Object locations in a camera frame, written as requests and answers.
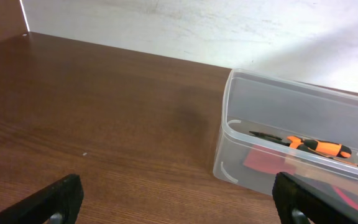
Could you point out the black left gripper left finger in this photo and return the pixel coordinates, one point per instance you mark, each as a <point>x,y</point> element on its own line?
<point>59,202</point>

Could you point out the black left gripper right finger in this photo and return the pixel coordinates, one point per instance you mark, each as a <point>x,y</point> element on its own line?
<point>298,202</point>

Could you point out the red handled cutting pliers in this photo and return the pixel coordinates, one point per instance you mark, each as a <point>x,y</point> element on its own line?
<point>353,202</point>

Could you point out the orange black needle-nose pliers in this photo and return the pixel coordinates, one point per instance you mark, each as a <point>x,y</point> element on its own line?
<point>330,150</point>

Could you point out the clear plastic container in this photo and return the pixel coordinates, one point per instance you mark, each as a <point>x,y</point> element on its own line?
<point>283,108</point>

